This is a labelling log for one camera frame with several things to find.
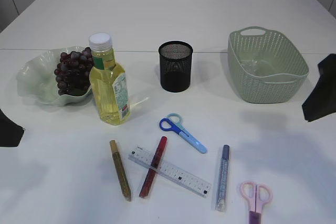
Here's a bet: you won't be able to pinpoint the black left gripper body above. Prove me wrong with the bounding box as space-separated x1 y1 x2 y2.
0 111 25 147

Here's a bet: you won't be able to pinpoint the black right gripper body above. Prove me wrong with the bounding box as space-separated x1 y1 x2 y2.
302 54 335 122

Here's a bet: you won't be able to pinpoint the clear plastic sheet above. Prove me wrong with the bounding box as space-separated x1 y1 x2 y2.
241 60 260 74

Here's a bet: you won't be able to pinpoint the red grape bunch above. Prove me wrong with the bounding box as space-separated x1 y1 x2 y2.
54 47 93 97

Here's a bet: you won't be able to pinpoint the yellow liquid plastic bottle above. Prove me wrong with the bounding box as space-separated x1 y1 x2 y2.
89 33 130 125

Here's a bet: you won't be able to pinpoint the pink scissors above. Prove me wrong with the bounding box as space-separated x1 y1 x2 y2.
239 181 273 224

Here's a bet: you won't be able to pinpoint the green wavy glass plate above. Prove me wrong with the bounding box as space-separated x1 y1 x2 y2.
16 46 92 106

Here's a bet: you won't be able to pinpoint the green plastic woven basket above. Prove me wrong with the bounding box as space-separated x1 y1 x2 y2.
227 26 309 104

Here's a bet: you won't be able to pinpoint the gold glitter pen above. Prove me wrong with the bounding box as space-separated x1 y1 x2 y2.
109 140 132 201

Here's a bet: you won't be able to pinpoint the silver blue glitter pen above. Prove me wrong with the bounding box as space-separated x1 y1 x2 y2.
215 145 230 212

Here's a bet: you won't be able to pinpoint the red glitter pen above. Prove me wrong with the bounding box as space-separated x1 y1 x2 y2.
139 136 167 198

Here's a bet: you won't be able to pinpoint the clear plastic ruler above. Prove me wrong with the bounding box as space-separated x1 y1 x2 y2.
129 146 211 198

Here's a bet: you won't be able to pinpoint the black mesh pen holder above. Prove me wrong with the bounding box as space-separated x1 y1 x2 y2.
158 41 193 93

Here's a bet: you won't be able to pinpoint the blue scissors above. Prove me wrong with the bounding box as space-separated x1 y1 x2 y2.
159 113 207 154

